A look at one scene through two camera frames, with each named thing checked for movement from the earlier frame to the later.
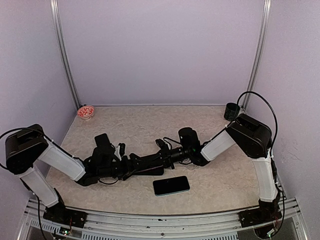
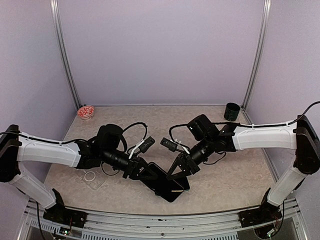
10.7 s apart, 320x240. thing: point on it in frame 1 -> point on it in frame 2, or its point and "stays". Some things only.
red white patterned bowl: (85, 112) stays
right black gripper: (165, 157) -> (193, 167)
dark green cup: (231, 111) stays
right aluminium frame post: (257, 56) stays
